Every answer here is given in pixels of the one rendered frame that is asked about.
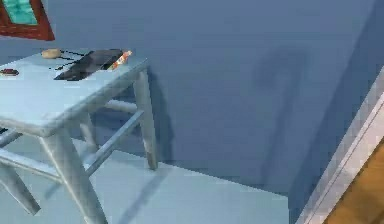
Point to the orange and white box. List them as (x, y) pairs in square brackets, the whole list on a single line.
[(120, 59)]

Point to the black thin stick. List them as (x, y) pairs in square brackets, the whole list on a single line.
[(61, 66), (65, 58), (71, 53)]

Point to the pale blue wooden table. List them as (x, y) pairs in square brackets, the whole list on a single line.
[(40, 100)]

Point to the tan potato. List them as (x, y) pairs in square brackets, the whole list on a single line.
[(51, 53)]

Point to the wooden room door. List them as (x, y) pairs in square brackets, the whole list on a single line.
[(361, 186)]

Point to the dark red flat object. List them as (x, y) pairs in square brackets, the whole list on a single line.
[(9, 72)]

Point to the red framed window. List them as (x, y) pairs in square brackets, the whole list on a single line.
[(20, 16)]

